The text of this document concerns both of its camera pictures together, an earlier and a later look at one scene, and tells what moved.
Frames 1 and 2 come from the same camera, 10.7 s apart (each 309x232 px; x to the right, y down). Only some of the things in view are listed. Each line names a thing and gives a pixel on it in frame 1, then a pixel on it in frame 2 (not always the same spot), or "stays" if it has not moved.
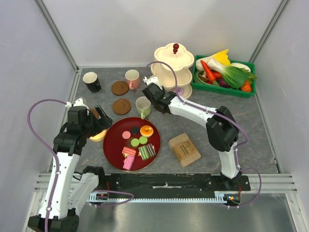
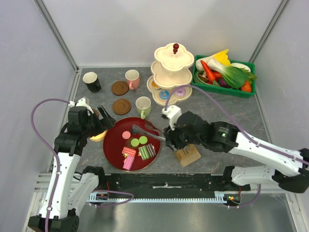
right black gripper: [162, 89] → [170, 134]
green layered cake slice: [144, 152] stays
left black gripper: [106, 121] stays
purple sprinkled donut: [180, 90] stays
